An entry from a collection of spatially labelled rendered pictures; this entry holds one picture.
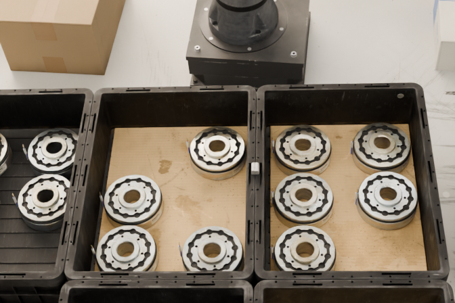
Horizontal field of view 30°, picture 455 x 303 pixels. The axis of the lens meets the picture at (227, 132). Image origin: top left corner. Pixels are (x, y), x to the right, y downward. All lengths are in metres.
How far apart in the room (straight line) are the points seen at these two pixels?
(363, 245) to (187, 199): 0.32
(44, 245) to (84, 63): 0.53
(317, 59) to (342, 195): 0.47
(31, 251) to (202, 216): 0.30
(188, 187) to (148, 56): 0.49
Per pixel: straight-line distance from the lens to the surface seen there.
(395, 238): 1.49
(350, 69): 1.90
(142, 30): 2.01
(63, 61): 1.93
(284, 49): 1.80
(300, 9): 1.88
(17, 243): 1.55
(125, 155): 1.61
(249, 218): 1.38
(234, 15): 1.77
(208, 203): 1.52
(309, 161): 1.53
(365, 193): 1.50
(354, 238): 1.48
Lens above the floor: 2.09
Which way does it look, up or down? 51 degrees down
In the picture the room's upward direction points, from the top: 6 degrees counter-clockwise
